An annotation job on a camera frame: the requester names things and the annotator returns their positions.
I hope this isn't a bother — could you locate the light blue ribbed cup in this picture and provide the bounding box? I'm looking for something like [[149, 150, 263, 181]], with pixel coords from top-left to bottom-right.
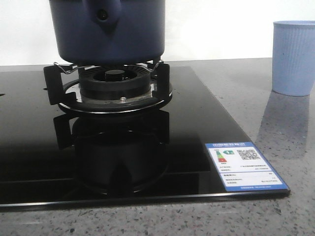
[[272, 20, 315, 96]]

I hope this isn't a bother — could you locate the black pot support grate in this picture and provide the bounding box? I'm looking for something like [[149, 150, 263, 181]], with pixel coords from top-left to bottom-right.
[[44, 60, 172, 114]]

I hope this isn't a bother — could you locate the dark blue cooking pot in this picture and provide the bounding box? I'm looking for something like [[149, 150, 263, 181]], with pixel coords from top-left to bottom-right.
[[49, 0, 166, 65]]

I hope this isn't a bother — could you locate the black gas burner head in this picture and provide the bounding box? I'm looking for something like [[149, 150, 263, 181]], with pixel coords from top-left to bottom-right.
[[79, 65, 151, 100]]

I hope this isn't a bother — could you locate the blue energy rating sticker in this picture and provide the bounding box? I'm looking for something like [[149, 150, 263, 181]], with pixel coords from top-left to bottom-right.
[[205, 142, 289, 192]]

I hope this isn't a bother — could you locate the black glass gas cooktop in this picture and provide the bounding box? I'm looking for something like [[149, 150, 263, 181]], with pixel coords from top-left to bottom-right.
[[0, 67, 290, 211]]

